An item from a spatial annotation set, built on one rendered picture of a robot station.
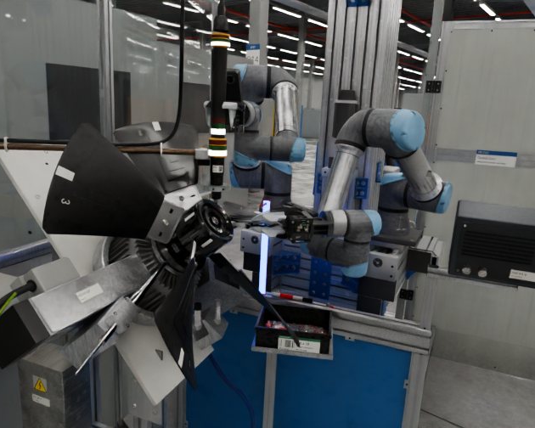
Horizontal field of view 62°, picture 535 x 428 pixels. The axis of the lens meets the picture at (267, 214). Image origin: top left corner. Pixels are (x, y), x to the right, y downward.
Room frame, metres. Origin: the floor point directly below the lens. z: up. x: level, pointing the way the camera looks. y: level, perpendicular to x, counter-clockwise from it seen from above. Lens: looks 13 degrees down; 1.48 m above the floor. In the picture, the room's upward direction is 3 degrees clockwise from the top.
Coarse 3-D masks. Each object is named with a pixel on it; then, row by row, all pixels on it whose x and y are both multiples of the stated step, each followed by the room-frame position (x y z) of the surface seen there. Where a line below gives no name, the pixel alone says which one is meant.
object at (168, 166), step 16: (128, 128) 1.17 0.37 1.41; (144, 128) 1.19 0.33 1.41; (160, 128) 1.21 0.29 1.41; (192, 128) 1.26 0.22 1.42; (176, 144) 1.18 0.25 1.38; (192, 144) 1.20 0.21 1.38; (144, 160) 1.12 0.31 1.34; (160, 160) 1.13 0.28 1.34; (176, 160) 1.13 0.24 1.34; (192, 160) 1.15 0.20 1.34; (160, 176) 1.10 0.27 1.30; (176, 176) 1.10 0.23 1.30; (192, 176) 1.11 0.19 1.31
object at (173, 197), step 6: (192, 186) 1.09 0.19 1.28; (174, 192) 1.08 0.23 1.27; (180, 192) 1.08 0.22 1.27; (186, 192) 1.08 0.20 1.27; (192, 192) 1.08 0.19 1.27; (198, 192) 1.08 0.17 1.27; (168, 198) 1.07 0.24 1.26; (174, 198) 1.07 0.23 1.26; (186, 198) 1.07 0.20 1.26; (192, 198) 1.07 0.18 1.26; (198, 198) 1.07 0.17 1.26; (180, 204) 1.06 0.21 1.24; (186, 204) 1.06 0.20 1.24; (192, 204) 1.06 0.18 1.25
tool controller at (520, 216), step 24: (456, 216) 1.20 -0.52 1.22; (480, 216) 1.16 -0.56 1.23; (504, 216) 1.16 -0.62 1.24; (528, 216) 1.15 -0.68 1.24; (456, 240) 1.18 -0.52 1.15; (480, 240) 1.15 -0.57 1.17; (504, 240) 1.13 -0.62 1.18; (528, 240) 1.11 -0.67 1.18; (456, 264) 1.19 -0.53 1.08; (480, 264) 1.17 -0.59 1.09; (504, 264) 1.15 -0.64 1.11; (528, 264) 1.12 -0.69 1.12
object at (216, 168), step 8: (224, 8) 1.11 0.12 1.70; (216, 16) 1.10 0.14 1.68; (224, 16) 1.10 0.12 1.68; (216, 24) 1.10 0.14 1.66; (224, 24) 1.10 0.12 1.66; (216, 160) 1.09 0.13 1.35; (216, 168) 1.09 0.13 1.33; (216, 176) 1.09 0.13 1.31; (216, 184) 1.09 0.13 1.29; (216, 192) 1.10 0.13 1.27
